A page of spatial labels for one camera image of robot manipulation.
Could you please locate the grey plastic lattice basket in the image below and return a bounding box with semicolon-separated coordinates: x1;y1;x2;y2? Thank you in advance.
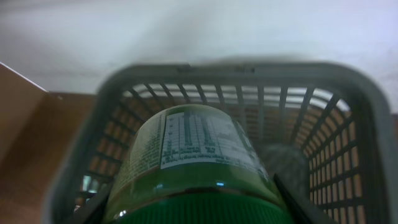
42;62;397;223

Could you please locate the green capped jar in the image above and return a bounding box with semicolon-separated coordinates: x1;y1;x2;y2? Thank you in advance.
102;105;294;223

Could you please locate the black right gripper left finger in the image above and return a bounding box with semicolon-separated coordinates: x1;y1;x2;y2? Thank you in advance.
62;182;114;224

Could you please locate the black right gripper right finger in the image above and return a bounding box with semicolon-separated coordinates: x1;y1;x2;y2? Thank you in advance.
273;174;336;224

